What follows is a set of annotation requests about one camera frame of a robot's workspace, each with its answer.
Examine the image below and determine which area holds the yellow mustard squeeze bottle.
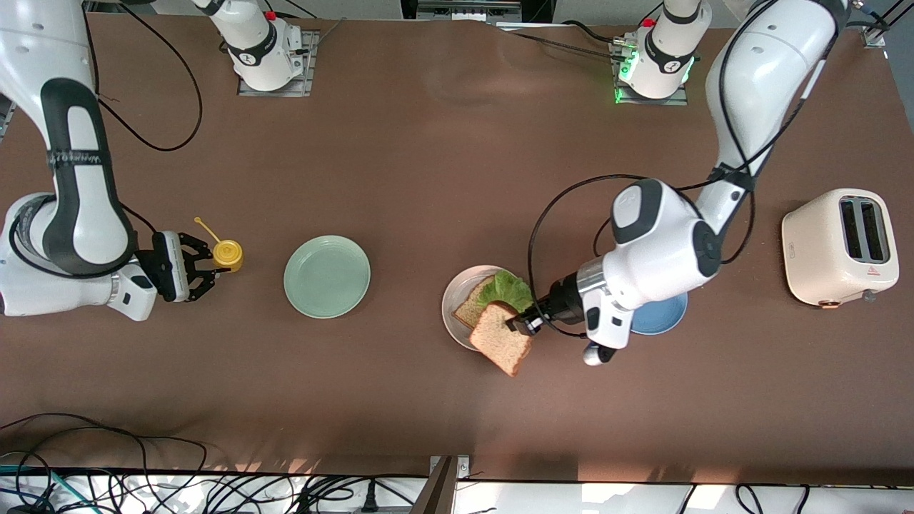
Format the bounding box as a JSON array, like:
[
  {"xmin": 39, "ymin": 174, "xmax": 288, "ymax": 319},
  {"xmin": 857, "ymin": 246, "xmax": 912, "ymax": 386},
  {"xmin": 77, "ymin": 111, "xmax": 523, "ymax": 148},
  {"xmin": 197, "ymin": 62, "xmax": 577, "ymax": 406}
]
[{"xmin": 194, "ymin": 217, "xmax": 244, "ymax": 274}]

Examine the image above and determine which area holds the brown bread slice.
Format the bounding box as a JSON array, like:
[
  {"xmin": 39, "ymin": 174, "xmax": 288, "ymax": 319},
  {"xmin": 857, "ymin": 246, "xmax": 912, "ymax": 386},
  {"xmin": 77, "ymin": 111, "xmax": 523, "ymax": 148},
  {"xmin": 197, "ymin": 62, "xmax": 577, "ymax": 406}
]
[
  {"xmin": 469, "ymin": 301, "xmax": 534, "ymax": 378},
  {"xmin": 453, "ymin": 277, "xmax": 502, "ymax": 329}
]

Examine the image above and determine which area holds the green lettuce leaf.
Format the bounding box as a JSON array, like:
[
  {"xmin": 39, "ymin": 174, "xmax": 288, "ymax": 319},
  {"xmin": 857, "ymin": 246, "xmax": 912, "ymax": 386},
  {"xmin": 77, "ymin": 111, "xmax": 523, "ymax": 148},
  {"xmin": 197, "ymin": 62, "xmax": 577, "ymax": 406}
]
[{"xmin": 477, "ymin": 268, "xmax": 535, "ymax": 313}]

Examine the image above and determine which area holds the beige plate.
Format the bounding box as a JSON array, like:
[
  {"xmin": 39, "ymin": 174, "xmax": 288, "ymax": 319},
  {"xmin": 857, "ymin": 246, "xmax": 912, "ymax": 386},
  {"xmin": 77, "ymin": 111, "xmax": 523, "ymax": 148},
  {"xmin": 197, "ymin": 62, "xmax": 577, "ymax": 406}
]
[{"xmin": 441, "ymin": 265, "xmax": 535, "ymax": 352}]

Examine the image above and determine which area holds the blue plate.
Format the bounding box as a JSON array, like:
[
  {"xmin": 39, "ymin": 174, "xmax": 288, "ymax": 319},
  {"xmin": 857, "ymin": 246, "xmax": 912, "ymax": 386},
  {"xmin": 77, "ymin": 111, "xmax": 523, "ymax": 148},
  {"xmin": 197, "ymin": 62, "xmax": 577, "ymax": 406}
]
[{"xmin": 631, "ymin": 289, "xmax": 689, "ymax": 336}]

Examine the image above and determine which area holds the green plate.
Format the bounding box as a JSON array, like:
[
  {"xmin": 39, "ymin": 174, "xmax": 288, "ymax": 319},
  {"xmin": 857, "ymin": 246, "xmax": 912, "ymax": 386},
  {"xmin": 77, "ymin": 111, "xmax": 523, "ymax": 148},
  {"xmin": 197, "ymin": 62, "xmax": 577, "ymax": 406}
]
[{"xmin": 283, "ymin": 235, "xmax": 372, "ymax": 319}]

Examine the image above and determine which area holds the white toaster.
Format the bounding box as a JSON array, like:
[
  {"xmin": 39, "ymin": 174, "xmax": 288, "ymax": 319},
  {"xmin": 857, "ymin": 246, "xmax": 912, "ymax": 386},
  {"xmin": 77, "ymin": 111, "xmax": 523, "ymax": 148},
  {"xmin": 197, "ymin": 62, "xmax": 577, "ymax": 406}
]
[{"xmin": 781, "ymin": 188, "xmax": 899, "ymax": 309}]

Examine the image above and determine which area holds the grey power strip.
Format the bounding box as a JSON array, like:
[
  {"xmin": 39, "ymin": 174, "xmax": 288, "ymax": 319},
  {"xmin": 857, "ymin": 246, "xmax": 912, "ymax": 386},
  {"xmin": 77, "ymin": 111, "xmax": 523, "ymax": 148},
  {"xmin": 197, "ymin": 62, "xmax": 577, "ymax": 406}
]
[{"xmin": 416, "ymin": 0, "xmax": 523, "ymax": 22}]

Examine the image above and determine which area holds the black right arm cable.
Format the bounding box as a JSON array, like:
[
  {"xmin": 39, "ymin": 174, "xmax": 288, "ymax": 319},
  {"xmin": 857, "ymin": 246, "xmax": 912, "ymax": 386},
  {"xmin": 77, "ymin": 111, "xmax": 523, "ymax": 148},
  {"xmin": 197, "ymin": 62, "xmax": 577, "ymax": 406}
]
[
  {"xmin": 7, "ymin": 194, "xmax": 158, "ymax": 281},
  {"xmin": 84, "ymin": 0, "xmax": 204, "ymax": 153}
]

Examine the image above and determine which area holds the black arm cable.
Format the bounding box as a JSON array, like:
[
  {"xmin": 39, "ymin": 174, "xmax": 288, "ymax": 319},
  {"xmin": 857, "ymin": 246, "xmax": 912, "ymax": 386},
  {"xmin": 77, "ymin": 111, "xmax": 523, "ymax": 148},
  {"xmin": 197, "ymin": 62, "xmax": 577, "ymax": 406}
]
[
  {"xmin": 527, "ymin": 0, "xmax": 850, "ymax": 340},
  {"xmin": 84, "ymin": 0, "xmax": 204, "ymax": 153},
  {"xmin": 7, "ymin": 194, "xmax": 158, "ymax": 281}
]

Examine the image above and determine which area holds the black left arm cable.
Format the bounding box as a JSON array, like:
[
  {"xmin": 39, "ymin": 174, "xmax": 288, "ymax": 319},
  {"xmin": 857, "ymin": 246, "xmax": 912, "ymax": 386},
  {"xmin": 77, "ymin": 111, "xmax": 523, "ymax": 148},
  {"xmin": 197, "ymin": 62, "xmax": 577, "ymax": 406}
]
[{"xmin": 527, "ymin": 0, "xmax": 850, "ymax": 340}]

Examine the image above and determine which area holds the black floor cable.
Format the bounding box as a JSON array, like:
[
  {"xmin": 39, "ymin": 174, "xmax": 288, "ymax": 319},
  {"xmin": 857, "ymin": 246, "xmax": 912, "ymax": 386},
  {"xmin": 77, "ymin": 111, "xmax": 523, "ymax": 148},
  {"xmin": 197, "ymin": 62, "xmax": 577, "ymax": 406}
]
[
  {"xmin": 0, "ymin": 413, "xmax": 209, "ymax": 514},
  {"xmin": 735, "ymin": 482, "xmax": 765, "ymax": 514}
]

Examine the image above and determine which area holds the aluminium profile post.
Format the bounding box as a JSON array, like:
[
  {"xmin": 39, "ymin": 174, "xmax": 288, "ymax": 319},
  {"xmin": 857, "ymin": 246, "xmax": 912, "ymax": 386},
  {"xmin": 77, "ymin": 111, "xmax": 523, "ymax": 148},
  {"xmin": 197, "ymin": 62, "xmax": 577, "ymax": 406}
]
[{"xmin": 423, "ymin": 455, "xmax": 472, "ymax": 514}]

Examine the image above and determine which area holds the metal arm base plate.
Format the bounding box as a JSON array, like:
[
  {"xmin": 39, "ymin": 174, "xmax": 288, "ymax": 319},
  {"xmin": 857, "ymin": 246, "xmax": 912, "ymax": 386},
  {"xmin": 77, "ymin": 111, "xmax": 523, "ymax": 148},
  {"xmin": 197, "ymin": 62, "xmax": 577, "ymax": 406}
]
[
  {"xmin": 237, "ymin": 29, "xmax": 320, "ymax": 99},
  {"xmin": 612, "ymin": 39, "xmax": 690, "ymax": 106}
]

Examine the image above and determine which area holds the teal floor cable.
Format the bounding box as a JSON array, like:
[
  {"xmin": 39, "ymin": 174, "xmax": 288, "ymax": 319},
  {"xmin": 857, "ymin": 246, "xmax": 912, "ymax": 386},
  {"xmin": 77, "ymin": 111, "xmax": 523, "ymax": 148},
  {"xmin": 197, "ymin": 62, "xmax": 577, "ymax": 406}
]
[{"xmin": 0, "ymin": 464, "xmax": 76, "ymax": 500}]

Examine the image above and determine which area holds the black table cable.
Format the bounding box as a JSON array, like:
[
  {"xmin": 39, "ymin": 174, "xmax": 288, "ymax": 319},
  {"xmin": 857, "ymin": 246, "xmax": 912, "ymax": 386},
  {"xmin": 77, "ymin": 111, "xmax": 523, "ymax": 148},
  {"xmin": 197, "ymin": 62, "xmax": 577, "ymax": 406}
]
[
  {"xmin": 500, "ymin": 29, "xmax": 622, "ymax": 61},
  {"xmin": 561, "ymin": 19, "xmax": 647, "ymax": 44}
]

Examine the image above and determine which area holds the black metal frame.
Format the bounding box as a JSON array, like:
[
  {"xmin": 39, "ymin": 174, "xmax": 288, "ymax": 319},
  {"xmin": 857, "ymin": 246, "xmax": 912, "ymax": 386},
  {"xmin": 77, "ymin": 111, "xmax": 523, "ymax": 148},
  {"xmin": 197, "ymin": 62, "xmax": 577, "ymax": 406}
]
[{"xmin": 400, "ymin": 0, "xmax": 556, "ymax": 28}]

